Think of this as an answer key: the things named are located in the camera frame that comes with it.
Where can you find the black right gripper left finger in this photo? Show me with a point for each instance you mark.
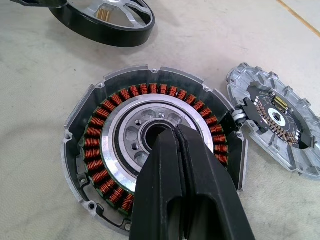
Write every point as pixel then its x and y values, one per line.
pixel 160 190

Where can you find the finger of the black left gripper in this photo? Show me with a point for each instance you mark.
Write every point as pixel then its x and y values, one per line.
pixel 37 2

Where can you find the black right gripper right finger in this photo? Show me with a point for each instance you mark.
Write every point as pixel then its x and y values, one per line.
pixel 210 190

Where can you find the motor housing with copper windings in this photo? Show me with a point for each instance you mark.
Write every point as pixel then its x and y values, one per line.
pixel 117 160

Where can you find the silver lid with circuit board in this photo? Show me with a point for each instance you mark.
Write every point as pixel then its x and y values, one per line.
pixel 275 152

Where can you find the silver spoked rotor black rim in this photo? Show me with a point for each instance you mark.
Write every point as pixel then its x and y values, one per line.
pixel 112 33

